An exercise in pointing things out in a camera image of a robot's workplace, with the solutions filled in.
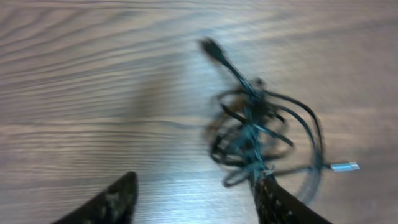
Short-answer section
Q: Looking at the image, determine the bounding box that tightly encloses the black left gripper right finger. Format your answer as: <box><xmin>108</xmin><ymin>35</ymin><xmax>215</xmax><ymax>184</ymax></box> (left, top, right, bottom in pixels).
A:
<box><xmin>253</xmin><ymin>178</ymin><xmax>331</xmax><ymax>224</ymax></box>

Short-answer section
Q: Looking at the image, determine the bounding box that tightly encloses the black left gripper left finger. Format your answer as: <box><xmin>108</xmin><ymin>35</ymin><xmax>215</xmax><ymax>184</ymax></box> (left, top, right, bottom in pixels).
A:
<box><xmin>54</xmin><ymin>172</ymin><xmax>139</xmax><ymax>224</ymax></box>

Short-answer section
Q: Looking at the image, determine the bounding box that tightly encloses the black USB cable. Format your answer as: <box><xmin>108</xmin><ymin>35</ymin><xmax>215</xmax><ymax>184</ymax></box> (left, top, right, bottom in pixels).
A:
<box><xmin>217</xmin><ymin>90</ymin><xmax>361</xmax><ymax>206</ymax></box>
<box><xmin>198</xmin><ymin>37</ymin><xmax>326</xmax><ymax>187</ymax></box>

